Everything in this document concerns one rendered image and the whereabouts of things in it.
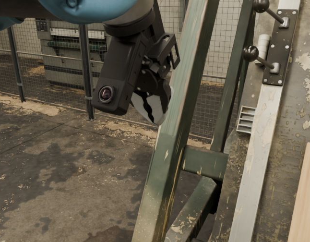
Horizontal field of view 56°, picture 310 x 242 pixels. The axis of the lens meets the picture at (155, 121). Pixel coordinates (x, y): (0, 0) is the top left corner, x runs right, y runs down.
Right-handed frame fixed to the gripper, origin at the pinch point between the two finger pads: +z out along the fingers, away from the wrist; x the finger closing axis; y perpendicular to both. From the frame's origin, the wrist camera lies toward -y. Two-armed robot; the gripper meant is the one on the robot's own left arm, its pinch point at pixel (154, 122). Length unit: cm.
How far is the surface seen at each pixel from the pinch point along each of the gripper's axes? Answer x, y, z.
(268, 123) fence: -15.2, 22.7, 21.3
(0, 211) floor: 175, -14, 147
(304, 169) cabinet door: -25.0, 16.5, 28.0
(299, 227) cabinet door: -26.8, 5.2, 35.0
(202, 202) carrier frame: 7, 19, 74
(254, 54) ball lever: -10.2, 27.8, 4.6
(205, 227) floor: 27, 43, 177
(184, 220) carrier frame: 9, 8, 68
